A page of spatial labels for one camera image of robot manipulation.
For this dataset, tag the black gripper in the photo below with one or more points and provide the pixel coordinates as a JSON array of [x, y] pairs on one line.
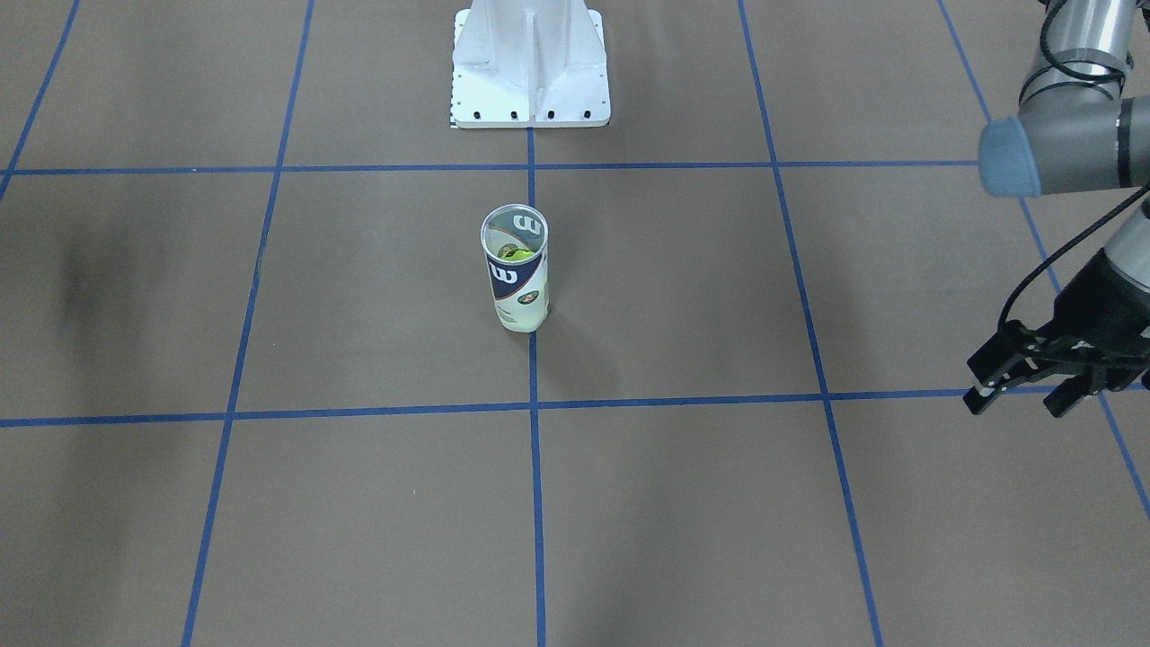
[[1104, 301]]

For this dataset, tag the white tennis ball can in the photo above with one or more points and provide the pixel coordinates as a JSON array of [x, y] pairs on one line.
[[520, 291]]

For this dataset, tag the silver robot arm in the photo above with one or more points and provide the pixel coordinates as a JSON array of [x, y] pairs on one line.
[[1075, 131]]

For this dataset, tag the white pedestal column base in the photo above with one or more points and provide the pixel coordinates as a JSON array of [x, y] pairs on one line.
[[529, 65]]

